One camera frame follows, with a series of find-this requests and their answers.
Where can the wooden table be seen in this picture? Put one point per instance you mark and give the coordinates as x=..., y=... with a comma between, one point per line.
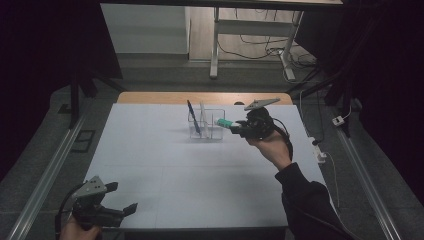
x=160, y=98

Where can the aluminium rail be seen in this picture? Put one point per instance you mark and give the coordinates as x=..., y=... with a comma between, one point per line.
x=370, y=186
x=43, y=180

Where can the white cabinet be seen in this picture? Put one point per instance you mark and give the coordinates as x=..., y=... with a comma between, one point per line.
x=146, y=30

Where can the white-legged desk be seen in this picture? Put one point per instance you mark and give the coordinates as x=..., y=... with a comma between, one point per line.
x=253, y=27

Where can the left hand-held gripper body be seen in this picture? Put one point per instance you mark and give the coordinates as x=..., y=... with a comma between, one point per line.
x=93, y=208

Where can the person's right hand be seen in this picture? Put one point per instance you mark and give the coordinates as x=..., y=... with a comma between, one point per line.
x=273, y=148

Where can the blue pen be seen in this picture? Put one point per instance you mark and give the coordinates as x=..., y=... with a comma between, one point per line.
x=194, y=118

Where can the white foam board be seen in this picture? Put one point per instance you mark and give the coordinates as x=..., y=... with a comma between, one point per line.
x=150, y=166

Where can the black metal stand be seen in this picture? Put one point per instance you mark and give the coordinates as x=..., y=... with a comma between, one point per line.
x=345, y=100
x=74, y=100

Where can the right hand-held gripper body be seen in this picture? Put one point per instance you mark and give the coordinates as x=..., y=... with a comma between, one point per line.
x=260, y=123

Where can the green and white glue stick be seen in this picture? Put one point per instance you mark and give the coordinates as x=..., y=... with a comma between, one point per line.
x=225, y=123

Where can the white power strip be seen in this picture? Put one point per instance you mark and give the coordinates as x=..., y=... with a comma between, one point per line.
x=318, y=153

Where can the person's left hand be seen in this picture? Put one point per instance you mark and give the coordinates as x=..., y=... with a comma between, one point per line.
x=78, y=231

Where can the clear plastic organizer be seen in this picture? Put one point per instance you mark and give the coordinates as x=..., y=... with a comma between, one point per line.
x=215, y=133

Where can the dark curtain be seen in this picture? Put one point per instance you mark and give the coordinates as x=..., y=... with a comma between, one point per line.
x=43, y=50
x=393, y=83

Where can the black floor frame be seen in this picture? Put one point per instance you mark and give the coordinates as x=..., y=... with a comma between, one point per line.
x=83, y=141

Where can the small white adapter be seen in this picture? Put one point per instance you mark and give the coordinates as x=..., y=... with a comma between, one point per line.
x=338, y=120

